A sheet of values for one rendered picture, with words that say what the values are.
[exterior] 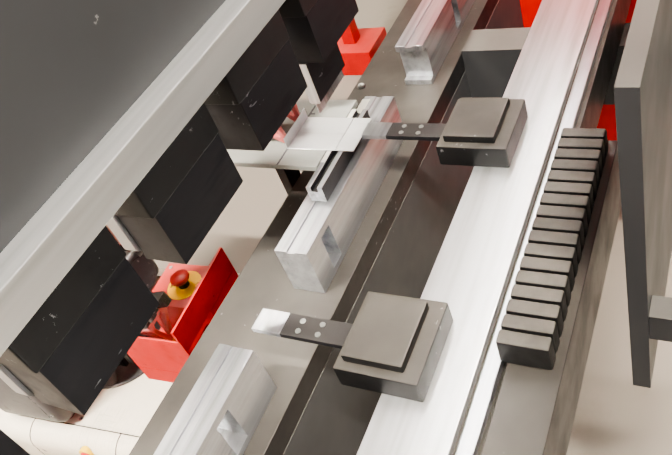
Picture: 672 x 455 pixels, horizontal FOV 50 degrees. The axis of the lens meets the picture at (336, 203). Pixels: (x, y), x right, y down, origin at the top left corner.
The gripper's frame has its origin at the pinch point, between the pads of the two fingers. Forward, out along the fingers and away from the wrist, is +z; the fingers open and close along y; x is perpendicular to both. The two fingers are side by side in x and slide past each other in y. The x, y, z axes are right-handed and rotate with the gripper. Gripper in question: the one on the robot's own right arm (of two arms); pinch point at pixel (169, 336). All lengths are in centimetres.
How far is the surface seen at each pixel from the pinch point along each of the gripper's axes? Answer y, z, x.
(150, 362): -2.6, 0.8, -5.3
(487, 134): 67, -12, 22
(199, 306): 10.8, -4.5, 2.5
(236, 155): 22.4, -20.9, 22.4
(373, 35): -54, 48, 203
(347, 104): 39, -16, 36
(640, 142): 96, -30, -9
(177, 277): 2.2, -6.5, 8.9
